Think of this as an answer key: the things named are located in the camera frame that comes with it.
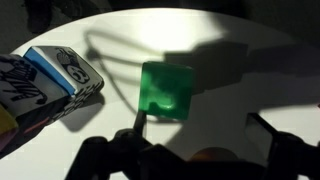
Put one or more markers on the dark green block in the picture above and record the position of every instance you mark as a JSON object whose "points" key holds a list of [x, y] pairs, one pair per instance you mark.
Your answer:
{"points": [[165, 90]]}

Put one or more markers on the small orange block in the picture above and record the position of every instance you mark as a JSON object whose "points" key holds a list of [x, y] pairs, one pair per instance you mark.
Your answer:
{"points": [[213, 155]]}

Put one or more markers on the black white graffiti cube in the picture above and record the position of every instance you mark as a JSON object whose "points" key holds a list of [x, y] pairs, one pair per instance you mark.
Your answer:
{"points": [[30, 86]]}

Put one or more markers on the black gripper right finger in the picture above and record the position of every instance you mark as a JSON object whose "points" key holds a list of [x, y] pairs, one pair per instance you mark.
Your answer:
{"points": [[286, 156]]}

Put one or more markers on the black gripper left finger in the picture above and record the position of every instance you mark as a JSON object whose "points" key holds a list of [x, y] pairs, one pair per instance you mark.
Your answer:
{"points": [[113, 153]]}

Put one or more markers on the patterned block with blue edge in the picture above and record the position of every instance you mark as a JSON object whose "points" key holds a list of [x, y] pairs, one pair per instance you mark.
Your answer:
{"points": [[76, 71]]}

